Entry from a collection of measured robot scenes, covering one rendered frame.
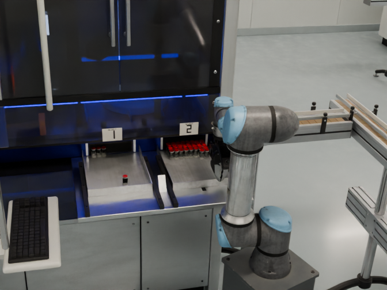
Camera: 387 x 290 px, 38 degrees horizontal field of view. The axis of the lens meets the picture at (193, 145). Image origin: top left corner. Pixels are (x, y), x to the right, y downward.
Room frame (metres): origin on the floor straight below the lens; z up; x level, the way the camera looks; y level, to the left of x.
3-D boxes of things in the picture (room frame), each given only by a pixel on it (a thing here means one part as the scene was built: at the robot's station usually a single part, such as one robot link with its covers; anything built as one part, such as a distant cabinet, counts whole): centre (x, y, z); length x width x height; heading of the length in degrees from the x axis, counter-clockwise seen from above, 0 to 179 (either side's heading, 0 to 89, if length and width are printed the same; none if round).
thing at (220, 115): (1.95, -0.14, 1.21); 0.11 x 0.11 x 0.08; 7
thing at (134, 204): (2.08, 0.15, 0.87); 0.70 x 0.48 x 0.02; 105
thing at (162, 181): (1.94, 0.11, 0.91); 0.14 x 0.03 x 0.06; 15
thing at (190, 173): (2.18, 0.00, 0.90); 0.34 x 0.26 x 0.04; 16
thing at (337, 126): (2.58, -0.45, 0.92); 0.69 x 0.16 x 0.16; 105
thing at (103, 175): (2.11, 0.33, 0.90); 0.34 x 0.26 x 0.04; 15
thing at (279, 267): (1.64, -0.30, 0.84); 0.15 x 0.15 x 0.10
